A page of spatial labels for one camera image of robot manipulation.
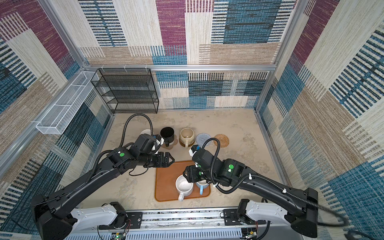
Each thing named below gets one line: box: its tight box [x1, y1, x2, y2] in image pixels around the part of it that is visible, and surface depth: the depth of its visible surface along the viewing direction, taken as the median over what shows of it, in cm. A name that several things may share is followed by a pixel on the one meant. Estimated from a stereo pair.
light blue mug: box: [195, 179, 210, 195], surface depth 76 cm
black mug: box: [160, 126, 175, 147], surface depth 97 cm
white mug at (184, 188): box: [175, 174, 194, 202], surface depth 78 cm
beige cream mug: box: [179, 127, 195, 148], surface depth 96 cm
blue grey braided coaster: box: [195, 133, 212, 148], surface depth 104 cm
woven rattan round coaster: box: [213, 133, 230, 148], surface depth 104 cm
